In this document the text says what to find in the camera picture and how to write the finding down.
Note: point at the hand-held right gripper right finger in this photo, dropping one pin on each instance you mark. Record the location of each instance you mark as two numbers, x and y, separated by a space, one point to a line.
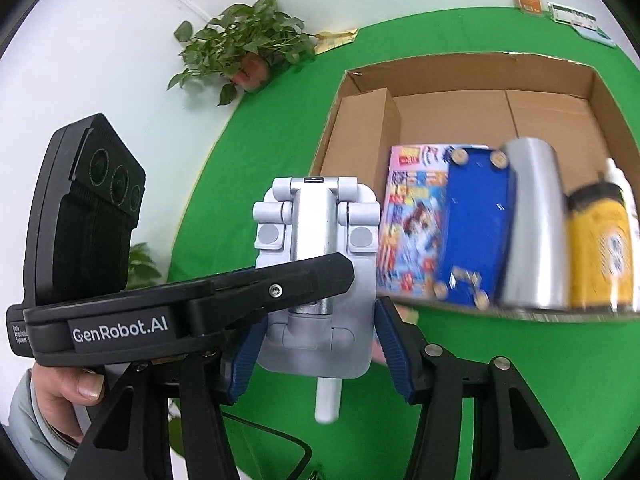
391 350

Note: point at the yellow bottle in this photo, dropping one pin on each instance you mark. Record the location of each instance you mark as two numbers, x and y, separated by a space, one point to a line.
597 250

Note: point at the teal card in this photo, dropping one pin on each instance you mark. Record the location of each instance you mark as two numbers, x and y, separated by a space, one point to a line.
597 36

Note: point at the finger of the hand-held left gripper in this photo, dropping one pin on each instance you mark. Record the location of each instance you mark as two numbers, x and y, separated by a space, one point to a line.
280 290

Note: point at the white bottle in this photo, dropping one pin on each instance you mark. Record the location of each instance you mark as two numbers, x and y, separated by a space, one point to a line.
618 176

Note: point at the white flat box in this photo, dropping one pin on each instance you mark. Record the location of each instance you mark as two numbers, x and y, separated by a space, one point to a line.
572 14

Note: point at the cardboard box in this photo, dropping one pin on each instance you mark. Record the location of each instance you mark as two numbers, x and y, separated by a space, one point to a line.
450 110

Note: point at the grey folding phone stand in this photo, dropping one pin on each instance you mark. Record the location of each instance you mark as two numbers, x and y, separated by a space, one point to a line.
310 220

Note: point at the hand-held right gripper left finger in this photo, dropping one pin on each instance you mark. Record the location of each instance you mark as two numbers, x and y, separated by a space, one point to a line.
245 360

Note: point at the potted green plant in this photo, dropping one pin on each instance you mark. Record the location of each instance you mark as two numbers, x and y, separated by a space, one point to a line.
240 45

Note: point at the person's left hand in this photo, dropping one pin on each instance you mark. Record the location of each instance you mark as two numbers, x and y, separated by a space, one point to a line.
65 395

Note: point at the silver cylinder can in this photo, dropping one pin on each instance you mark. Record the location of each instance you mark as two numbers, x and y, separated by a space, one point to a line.
537 220

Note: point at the blue case with round caps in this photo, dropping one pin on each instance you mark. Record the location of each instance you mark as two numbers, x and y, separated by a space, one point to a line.
475 220

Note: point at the green table cloth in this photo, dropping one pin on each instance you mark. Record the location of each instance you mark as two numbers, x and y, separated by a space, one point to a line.
260 150

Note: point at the colourful toy box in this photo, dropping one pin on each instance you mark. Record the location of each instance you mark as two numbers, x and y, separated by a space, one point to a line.
410 220

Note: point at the yellow paper packet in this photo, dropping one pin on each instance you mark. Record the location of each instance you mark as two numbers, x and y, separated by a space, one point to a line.
332 41

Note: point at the person's left forearm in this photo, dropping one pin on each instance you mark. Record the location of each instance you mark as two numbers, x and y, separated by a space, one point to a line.
30 425

